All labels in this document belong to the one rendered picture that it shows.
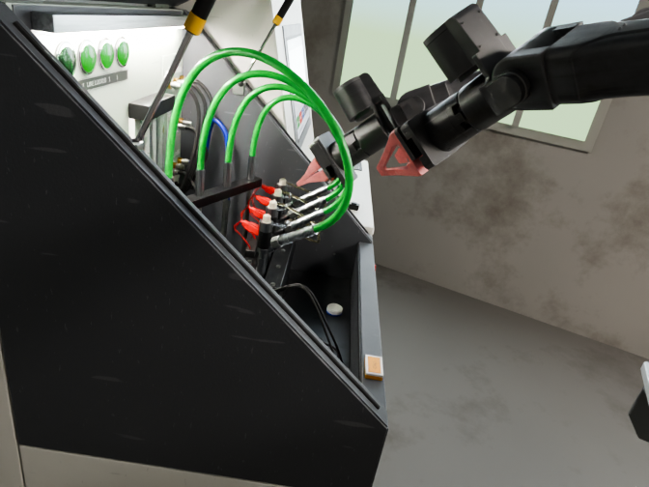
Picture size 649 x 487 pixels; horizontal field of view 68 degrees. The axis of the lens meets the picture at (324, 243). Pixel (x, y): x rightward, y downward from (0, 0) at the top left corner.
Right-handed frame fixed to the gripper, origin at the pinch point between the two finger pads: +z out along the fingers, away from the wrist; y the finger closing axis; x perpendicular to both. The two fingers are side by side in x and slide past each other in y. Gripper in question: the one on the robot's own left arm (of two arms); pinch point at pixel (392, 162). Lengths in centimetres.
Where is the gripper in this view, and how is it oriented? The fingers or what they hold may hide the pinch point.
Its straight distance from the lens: 71.0
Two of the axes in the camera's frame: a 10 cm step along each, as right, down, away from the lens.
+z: -5.6, 3.2, 7.6
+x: 5.5, 8.3, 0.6
